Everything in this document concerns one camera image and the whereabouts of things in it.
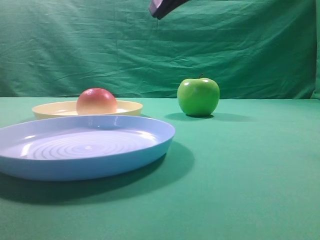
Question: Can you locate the dark blue left gripper finger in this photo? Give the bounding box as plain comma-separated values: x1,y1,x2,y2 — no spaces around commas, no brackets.
148,0,189,20

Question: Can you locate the yellow plastic plate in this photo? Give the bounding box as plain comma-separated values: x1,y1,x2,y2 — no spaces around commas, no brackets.
32,100,143,120

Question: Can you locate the blue plastic plate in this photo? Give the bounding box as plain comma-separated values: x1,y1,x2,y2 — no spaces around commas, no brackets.
0,115,176,182

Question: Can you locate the green apple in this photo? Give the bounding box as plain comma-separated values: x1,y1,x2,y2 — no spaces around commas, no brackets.
177,75,220,117

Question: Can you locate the green backdrop cloth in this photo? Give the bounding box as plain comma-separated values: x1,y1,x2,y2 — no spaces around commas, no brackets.
0,0,320,99

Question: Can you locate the green tablecloth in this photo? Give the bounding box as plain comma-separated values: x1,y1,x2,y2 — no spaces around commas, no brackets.
0,98,320,240

